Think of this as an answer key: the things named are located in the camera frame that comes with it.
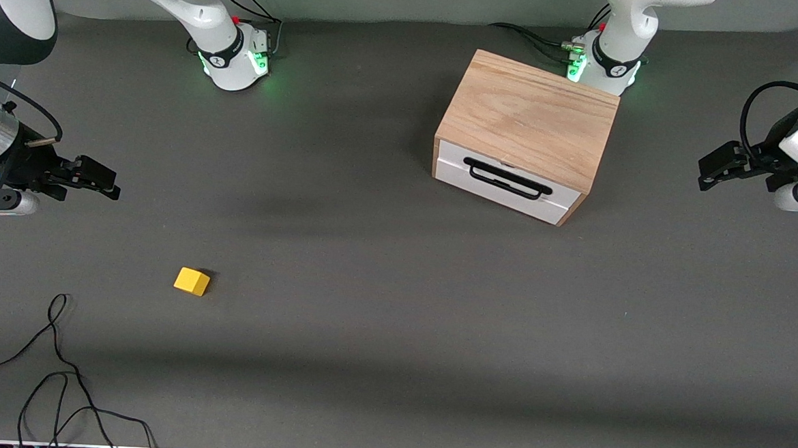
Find dark grey table mat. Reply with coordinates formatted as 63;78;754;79
0;0;798;448

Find white drawer with black handle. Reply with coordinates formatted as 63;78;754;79
433;139;585;226

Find wooden drawer cabinet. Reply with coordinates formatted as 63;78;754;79
429;46;623;230

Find black left arm base cables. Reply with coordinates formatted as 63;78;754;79
486;22;584;65

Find thin black loose cable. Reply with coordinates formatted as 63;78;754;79
16;370;163;448
0;290;126;448

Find black arm base cables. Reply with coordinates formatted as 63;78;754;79
486;22;584;65
188;0;285;61

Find black right arm base cables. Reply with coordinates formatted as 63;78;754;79
188;0;285;61

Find yellow block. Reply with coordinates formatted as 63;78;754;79
173;267;211;298

